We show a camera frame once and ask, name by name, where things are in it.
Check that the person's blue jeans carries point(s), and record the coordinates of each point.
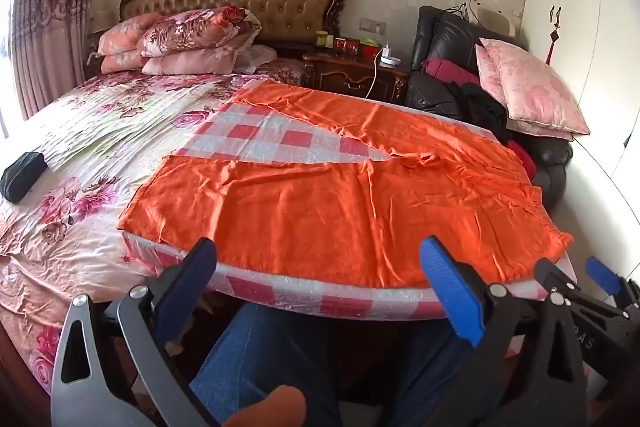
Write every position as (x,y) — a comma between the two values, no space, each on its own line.
(260,357)

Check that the white round charging base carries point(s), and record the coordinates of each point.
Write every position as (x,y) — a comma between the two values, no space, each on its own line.
(390,61)

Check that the black clothes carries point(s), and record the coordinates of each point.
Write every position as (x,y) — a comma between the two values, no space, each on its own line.
(480,107)

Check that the red box with green top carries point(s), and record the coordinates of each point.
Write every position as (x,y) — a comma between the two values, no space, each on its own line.
(371,48)

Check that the pale patterned pillow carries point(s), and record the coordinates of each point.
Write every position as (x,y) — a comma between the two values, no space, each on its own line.
(257,57)

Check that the orange cloth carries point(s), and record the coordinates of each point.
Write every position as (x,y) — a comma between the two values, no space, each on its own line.
(270,409)

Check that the carved wooden nightstand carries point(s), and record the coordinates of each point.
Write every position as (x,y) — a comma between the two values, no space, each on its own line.
(345,74)

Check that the long pink pillow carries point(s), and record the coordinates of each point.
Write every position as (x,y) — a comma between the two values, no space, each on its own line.
(195,62)

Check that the black leather armchair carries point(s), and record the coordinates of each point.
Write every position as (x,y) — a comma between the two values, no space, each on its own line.
(450,37)

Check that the dark red cushion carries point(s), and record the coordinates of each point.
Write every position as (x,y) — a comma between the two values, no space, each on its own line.
(450,69)

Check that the black pouch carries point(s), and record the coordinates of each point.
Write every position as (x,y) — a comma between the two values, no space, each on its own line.
(22,177)

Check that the orange pants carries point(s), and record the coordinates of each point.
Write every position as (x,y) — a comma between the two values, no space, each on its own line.
(325,217)

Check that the white wall socket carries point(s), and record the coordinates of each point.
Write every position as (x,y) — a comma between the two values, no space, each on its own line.
(373,27)

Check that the red white checkered table cloth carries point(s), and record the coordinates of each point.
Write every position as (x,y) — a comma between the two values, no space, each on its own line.
(260,132)

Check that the red hanging knot ornament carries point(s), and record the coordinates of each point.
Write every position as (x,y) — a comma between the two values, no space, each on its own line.
(552,42)

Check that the pink satin floral cushion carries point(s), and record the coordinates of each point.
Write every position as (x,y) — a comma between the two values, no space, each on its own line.
(486,74)
(540,87)

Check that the white charger plug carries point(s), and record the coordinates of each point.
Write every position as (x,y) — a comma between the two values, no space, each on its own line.
(389,50)

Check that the mauve patterned curtain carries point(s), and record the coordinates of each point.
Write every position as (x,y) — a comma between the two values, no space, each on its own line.
(50,7)

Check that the bed with floral sheet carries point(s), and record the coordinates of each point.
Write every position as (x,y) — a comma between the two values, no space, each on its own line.
(100,122)

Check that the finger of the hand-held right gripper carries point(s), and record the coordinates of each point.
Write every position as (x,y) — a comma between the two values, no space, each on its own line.
(602,274)
(555,277)

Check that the pink floral pillow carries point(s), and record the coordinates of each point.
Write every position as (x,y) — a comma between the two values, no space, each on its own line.
(120,37)
(117,63)

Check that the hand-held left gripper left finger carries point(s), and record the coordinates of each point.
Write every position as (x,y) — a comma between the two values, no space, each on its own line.
(192,277)

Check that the yellow jar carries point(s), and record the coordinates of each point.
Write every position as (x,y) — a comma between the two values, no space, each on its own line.
(324,40)

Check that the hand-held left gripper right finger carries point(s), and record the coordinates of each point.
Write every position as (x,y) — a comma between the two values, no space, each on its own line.
(450,287)

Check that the red garment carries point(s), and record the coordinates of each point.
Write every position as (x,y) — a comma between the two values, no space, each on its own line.
(522,159)

